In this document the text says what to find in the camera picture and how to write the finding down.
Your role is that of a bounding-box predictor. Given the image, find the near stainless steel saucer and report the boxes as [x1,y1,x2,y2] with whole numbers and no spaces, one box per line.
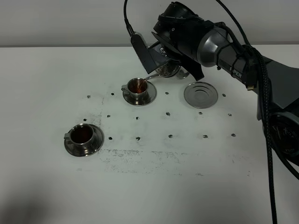
[64,124,104,157]

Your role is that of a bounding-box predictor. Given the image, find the stainless steel teapot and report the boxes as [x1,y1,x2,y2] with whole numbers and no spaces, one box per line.
[145,61,190,81]

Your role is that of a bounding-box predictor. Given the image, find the far stainless steel teacup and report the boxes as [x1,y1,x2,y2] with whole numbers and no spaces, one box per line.
[121,77,149,100]

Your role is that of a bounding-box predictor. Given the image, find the stainless steel teacup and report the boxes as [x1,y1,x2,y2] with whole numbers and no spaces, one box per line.
[121,77,149,100]
[64,123,94,145]

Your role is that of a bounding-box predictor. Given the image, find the stainless steel saucer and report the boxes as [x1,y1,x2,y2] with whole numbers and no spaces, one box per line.
[121,82,157,106]
[64,124,104,157]

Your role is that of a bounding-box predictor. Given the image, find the far stainless steel saucer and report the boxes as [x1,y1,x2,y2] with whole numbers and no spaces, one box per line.
[121,82,157,106]

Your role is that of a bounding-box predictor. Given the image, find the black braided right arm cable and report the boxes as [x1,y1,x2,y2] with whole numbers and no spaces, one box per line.
[214,0,281,224]

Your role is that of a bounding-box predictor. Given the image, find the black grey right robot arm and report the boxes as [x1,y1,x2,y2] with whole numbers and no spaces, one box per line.
[154,2,299,164]

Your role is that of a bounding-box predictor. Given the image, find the steel saucer under teapot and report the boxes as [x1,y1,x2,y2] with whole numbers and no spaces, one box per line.
[184,82,218,109]

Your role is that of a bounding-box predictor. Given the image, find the near stainless steel teacup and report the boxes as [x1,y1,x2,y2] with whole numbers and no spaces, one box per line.
[64,123,94,145]

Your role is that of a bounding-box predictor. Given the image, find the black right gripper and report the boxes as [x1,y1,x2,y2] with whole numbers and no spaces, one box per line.
[152,31,204,81]

